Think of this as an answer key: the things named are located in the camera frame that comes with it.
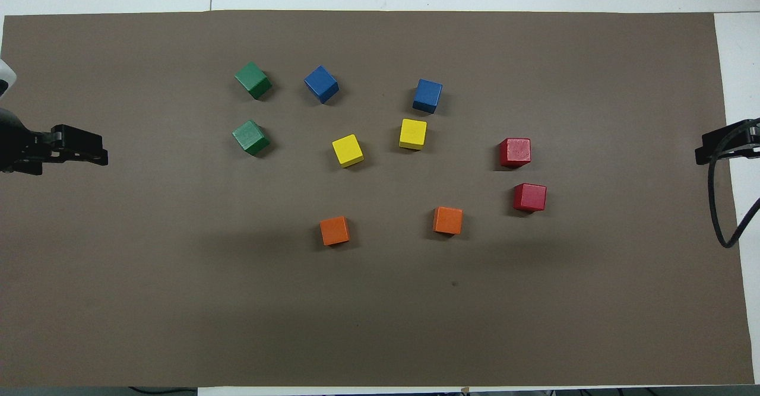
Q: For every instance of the yellow wooden cube block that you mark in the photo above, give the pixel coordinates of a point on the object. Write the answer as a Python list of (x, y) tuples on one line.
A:
[(347, 149), (412, 133)]

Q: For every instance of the green wooden cube block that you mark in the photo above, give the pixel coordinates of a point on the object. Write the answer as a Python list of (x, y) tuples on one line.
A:
[(253, 79), (250, 137)]

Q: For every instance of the blue wooden cube block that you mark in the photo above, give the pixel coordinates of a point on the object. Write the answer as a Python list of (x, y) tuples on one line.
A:
[(321, 83), (427, 95)]

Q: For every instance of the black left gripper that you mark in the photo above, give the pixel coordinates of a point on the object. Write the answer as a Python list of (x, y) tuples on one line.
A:
[(21, 149)]

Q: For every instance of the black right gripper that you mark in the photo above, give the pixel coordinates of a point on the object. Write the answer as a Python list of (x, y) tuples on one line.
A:
[(754, 143)]

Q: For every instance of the red wooden cube block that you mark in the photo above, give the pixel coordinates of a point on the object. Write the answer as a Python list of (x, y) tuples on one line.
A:
[(515, 151), (529, 197)]

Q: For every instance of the orange wooden cube block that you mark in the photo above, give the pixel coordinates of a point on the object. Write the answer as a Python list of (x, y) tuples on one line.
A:
[(334, 230), (447, 220)]

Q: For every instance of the brown paper table mat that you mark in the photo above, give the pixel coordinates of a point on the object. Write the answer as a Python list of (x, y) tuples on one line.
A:
[(380, 313)]

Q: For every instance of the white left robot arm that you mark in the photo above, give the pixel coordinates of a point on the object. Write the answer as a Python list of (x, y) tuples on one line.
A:
[(5, 78)]

